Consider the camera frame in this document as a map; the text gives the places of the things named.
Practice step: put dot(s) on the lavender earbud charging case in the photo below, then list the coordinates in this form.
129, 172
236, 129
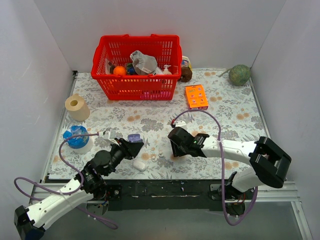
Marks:
134, 138

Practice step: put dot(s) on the dark green toy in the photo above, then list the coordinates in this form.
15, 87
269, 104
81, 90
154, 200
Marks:
130, 70

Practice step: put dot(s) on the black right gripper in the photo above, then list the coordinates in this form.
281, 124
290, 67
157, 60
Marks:
175, 152

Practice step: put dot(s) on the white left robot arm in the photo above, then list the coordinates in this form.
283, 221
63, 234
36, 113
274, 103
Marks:
31, 222

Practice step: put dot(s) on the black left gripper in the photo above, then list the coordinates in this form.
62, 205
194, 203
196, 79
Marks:
125, 146

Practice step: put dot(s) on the red plastic shopping basket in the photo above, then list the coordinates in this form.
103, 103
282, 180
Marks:
116, 49

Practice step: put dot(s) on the brown jar with label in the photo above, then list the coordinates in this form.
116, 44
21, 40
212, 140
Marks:
186, 70

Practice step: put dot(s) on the orange snack box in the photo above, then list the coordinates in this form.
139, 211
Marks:
196, 97

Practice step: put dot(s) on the orange fruit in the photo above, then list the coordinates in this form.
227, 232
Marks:
119, 71

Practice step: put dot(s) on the beige paper roll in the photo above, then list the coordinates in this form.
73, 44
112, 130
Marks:
77, 108

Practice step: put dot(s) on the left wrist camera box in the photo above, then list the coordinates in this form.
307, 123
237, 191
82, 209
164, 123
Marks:
109, 135

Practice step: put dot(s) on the blue wrapped tissue roll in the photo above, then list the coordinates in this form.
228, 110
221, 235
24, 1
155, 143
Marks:
80, 144

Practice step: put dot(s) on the green melon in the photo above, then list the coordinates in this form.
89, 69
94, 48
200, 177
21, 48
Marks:
238, 75

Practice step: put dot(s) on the white earbud charging case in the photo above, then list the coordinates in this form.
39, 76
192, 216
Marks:
139, 165

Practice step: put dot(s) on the white pump bottle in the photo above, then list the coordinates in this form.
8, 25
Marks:
166, 70

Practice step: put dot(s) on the floral patterned table mat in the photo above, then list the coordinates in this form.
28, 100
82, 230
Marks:
232, 114

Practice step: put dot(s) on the grey crumpled bag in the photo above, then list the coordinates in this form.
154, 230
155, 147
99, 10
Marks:
143, 64

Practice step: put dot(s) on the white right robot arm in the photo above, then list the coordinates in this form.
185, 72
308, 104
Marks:
244, 165

